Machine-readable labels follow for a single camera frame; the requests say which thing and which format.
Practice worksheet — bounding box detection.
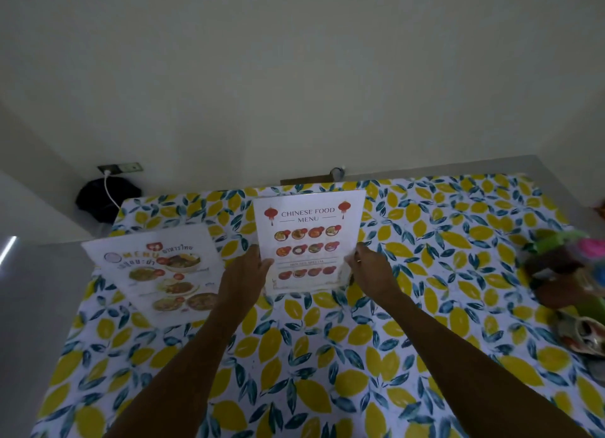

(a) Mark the person's right hand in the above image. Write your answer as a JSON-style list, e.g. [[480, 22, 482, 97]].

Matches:
[[344, 241, 404, 307]]

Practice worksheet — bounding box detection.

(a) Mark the person's left hand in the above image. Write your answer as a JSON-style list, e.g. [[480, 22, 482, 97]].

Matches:
[[219, 244, 275, 321]]

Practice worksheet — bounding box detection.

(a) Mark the clear stand with lantern menu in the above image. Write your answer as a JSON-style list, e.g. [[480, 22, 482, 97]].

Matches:
[[253, 189, 367, 297]]

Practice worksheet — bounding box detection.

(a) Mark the person's right forearm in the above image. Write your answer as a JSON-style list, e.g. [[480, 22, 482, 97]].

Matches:
[[378, 289, 591, 438]]

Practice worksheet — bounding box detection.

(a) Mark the person's left forearm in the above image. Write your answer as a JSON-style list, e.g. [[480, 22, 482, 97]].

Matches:
[[105, 305, 258, 438]]

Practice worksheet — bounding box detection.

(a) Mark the brown wooden board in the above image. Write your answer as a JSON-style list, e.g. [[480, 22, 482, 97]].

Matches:
[[280, 173, 332, 186]]

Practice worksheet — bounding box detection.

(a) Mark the lemon print tablecloth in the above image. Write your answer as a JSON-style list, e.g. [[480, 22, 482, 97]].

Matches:
[[29, 173, 605, 438]]

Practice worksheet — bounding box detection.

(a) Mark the white menu sheet with food photos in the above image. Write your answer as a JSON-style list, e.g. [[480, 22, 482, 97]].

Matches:
[[81, 222, 227, 330]]

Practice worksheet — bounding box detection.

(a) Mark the black bag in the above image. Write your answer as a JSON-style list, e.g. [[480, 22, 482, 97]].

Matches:
[[76, 178, 142, 225]]

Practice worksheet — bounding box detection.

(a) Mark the green plastic toy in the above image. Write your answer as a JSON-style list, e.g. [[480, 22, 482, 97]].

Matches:
[[533, 230, 589, 255]]

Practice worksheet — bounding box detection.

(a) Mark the pink plastic toy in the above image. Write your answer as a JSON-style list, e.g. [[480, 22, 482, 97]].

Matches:
[[566, 238, 605, 287]]

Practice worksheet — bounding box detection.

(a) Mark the white power cable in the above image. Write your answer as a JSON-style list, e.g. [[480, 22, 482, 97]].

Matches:
[[103, 170, 123, 211]]

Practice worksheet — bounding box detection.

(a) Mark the wall power socket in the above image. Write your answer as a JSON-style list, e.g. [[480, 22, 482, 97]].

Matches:
[[97, 162, 144, 175]]

